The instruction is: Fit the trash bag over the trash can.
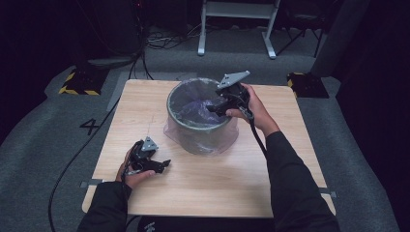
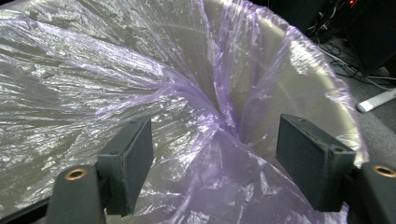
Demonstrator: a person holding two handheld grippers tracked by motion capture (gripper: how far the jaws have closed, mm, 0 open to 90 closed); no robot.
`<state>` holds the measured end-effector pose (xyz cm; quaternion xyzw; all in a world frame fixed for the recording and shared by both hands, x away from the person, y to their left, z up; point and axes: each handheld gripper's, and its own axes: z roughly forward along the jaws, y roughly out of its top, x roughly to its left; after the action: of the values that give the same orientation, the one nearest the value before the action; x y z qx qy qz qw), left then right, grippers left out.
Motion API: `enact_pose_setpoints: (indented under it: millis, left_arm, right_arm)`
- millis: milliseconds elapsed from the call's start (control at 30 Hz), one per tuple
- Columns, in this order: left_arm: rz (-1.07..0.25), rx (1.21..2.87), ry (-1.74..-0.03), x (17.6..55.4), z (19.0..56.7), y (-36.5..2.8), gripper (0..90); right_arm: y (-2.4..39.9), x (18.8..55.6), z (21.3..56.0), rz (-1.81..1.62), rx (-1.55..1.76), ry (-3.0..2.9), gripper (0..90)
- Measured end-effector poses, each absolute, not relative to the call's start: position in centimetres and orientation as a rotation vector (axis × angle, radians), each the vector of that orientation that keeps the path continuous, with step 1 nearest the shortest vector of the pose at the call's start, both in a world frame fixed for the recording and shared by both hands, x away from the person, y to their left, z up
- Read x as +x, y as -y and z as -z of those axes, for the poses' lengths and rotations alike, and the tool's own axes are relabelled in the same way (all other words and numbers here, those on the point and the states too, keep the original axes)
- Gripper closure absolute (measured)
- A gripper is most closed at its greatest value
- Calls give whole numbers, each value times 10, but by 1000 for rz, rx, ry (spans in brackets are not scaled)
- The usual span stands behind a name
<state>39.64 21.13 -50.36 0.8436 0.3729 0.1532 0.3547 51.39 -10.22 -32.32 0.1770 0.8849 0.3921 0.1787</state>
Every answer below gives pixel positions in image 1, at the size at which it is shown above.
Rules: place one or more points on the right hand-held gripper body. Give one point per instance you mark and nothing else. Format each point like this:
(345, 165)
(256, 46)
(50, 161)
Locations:
(233, 93)

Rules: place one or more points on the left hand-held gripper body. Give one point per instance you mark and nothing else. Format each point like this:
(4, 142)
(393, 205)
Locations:
(143, 159)

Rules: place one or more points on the purple plastic trash bag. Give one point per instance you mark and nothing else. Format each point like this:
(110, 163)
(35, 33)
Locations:
(193, 109)

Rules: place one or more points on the person's left hand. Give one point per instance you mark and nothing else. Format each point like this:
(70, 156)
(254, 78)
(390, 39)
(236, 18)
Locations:
(135, 179)

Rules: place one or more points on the person's right hand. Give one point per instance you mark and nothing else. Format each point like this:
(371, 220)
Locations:
(262, 117)

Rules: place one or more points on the grey tape strip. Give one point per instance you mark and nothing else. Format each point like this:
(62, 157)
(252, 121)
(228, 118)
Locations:
(90, 183)
(328, 193)

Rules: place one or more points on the person's dark clothing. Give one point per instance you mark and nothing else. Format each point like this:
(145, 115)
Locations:
(206, 224)

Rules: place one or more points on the yellow black striped stand base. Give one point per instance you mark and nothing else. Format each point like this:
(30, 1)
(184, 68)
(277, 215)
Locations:
(307, 85)
(82, 82)

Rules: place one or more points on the black stand legs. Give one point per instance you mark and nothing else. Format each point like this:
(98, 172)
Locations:
(303, 38)

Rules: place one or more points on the black computer tower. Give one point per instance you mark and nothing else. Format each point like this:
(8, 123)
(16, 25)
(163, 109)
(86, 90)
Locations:
(129, 25)

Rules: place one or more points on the white metal frame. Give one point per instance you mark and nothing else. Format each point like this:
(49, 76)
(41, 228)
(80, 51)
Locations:
(238, 9)

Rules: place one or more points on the grey upright post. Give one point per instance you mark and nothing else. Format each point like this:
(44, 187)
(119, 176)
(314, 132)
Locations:
(341, 35)

